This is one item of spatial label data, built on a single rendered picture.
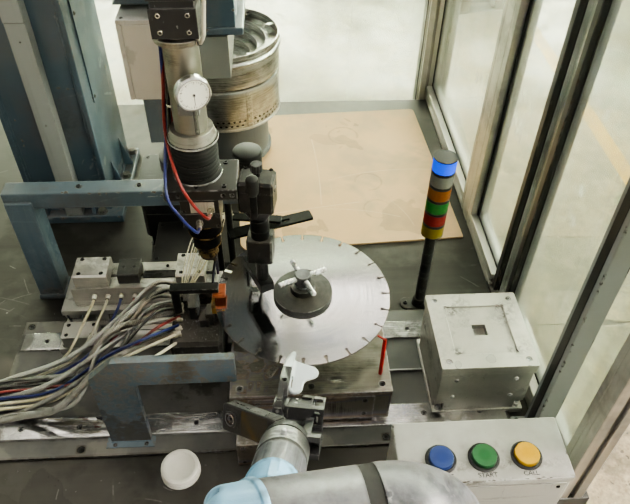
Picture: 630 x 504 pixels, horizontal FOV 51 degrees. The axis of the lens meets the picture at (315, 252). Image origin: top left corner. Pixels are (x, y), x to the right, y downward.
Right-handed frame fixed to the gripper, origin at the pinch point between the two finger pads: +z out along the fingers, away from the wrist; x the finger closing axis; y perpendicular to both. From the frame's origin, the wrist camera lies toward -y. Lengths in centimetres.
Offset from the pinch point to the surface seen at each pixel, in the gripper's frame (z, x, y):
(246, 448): -1.7, -10.6, -6.4
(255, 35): 72, 69, -22
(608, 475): 83, -51, 92
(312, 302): 8.5, 14.4, 2.6
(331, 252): 21.4, 21.6, 4.8
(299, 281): 7.6, 18.3, 0.0
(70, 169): 44, 32, -60
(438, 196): 17.7, 35.0, 24.4
